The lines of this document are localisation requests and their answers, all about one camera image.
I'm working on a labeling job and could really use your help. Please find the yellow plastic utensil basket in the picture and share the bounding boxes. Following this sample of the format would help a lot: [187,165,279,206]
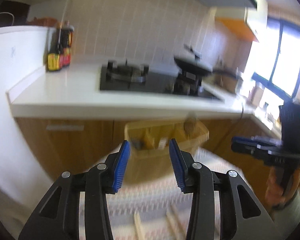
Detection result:
[124,120,209,185]

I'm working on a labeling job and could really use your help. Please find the wooden base cabinets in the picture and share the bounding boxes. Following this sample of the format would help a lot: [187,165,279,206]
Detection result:
[15,117,274,203]

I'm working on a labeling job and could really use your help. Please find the black gas stove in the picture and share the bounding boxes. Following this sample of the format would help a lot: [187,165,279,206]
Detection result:
[100,60,221,101]

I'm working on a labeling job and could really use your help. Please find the striped woven placemat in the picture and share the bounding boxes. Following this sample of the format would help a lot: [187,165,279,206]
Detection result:
[77,147,253,240]

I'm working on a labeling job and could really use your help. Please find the white kitchen countertop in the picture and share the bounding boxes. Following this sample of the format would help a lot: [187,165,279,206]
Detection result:
[6,62,281,138]

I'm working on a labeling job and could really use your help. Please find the window frame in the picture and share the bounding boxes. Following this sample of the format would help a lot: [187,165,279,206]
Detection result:
[251,17,300,101]

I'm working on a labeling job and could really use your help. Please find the white refrigerator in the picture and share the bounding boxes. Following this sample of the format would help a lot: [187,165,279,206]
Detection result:
[0,24,57,205]

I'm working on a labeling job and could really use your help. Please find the wooden chopstick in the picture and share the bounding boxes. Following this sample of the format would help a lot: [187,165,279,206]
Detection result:
[166,211,178,239]
[171,204,187,237]
[134,212,145,240]

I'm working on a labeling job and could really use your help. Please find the sauce bottle red label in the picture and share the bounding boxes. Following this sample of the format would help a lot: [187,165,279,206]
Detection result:
[61,21,74,68]

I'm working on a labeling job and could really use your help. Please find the black spatula handle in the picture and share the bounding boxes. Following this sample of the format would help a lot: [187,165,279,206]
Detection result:
[184,44,202,61]

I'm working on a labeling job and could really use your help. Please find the orange wall cabinet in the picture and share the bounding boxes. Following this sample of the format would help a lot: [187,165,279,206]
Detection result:
[215,4,268,42]

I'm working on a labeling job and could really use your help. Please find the black wok pan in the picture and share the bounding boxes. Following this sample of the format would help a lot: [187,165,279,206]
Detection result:
[173,56,241,79]

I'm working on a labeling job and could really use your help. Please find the black ladle spoon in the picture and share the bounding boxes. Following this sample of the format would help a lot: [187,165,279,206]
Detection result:
[184,113,197,138]

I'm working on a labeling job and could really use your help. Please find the person's right hand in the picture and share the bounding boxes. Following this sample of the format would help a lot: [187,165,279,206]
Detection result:
[265,167,300,207]

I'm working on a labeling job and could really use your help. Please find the soy sauce bottle yellow label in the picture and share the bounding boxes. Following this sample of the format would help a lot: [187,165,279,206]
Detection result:
[47,22,63,72]

